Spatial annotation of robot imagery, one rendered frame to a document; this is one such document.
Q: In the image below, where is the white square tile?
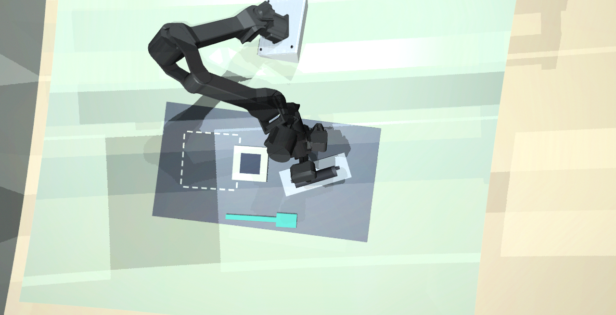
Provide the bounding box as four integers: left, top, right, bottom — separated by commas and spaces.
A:
232, 146, 268, 182

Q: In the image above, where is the teal flat trowel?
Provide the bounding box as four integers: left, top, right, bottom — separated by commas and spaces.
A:
226, 213, 297, 228

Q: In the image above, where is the grey rectangular mat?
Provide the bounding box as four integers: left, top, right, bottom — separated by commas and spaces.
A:
153, 102, 381, 242

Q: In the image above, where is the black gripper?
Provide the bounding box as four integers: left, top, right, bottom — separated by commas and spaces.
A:
290, 124, 317, 184

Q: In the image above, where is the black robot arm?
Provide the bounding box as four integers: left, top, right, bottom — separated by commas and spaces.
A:
148, 0, 328, 163

